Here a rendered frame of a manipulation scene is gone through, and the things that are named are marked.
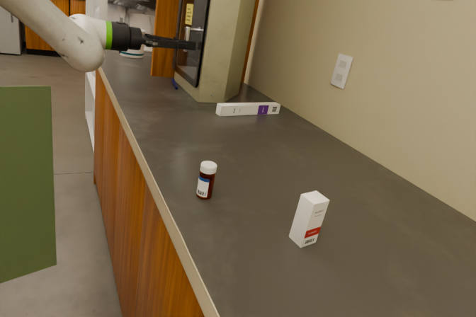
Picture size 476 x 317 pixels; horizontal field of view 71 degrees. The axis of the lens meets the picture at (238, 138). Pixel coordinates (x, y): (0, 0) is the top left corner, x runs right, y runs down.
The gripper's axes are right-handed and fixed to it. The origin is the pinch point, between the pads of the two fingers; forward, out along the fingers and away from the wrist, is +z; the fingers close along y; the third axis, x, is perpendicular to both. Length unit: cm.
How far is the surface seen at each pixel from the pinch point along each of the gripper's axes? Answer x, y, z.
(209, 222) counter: 20, -76, -18
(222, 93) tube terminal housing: 16.4, -5.3, 15.5
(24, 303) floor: 114, 3, -56
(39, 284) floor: 114, 11, -51
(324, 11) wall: -20, -13, 49
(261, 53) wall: 3, 26, 49
